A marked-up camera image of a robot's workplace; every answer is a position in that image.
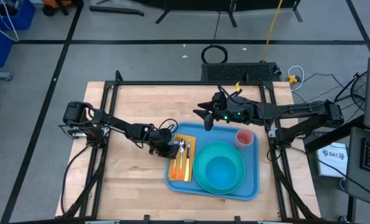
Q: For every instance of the large teal plate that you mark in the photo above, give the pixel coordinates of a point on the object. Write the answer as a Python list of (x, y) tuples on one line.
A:
[(200, 174)]

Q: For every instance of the blue plastic serving tray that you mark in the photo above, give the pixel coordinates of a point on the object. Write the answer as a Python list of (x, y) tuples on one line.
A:
[(250, 161)]

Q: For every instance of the black folding partition screen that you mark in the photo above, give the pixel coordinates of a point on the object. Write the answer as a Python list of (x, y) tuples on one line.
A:
[(203, 3)]

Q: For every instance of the black perforated computer case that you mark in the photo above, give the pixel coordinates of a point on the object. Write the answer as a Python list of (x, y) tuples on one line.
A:
[(238, 72)]

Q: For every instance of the pink ribbed cup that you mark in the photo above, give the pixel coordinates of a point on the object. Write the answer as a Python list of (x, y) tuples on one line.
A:
[(244, 138)]

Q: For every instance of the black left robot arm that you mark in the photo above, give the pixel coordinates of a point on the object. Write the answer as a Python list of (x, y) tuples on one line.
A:
[(119, 124)]

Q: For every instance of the blue bowl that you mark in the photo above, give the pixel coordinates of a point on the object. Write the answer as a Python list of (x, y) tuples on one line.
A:
[(220, 172)]

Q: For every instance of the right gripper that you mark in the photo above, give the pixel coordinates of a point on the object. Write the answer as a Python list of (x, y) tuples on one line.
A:
[(241, 110)]

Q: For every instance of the black floor fan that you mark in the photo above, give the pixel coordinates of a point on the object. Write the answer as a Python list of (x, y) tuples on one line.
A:
[(359, 90)]

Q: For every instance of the black aluminium table frame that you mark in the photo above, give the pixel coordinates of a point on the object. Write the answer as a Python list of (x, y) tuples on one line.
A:
[(188, 82)]

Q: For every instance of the grey side desk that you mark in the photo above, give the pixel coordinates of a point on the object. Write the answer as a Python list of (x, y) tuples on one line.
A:
[(354, 174)]

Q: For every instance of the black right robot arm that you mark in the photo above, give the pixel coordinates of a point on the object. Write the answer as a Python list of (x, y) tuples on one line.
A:
[(297, 109)]

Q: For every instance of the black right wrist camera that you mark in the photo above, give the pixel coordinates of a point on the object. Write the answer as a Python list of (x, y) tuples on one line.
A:
[(218, 99)]

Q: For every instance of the yellow cloth napkin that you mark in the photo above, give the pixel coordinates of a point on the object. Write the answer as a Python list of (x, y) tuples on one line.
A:
[(193, 149)]

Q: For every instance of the black tube on floor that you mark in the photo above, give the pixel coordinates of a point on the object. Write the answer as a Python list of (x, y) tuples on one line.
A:
[(116, 10)]

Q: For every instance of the yellow power plug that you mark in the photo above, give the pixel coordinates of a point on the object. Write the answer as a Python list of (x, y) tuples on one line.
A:
[(292, 79)]

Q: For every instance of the orange shop vacuum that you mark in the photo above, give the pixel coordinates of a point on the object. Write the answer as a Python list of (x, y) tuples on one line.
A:
[(62, 3)]

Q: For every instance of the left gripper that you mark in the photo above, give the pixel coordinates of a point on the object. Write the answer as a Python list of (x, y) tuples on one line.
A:
[(160, 141)]

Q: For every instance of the white printed paper sign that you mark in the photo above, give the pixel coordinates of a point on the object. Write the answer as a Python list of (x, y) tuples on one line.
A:
[(331, 160)]

